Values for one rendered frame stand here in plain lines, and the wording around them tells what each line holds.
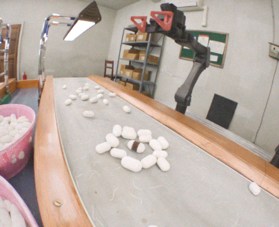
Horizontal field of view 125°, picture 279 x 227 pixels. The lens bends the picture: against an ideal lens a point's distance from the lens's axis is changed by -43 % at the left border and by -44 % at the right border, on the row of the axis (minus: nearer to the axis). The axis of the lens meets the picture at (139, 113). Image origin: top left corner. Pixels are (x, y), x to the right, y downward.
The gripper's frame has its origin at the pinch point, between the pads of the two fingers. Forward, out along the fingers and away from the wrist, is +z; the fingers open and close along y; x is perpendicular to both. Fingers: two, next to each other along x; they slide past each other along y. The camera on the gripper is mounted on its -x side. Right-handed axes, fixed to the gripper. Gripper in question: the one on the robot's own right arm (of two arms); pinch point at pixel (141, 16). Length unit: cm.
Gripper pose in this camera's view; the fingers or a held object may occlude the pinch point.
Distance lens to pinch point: 44.3
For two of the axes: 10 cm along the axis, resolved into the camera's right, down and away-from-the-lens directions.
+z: -7.6, 1.3, -6.3
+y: 6.3, 3.9, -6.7
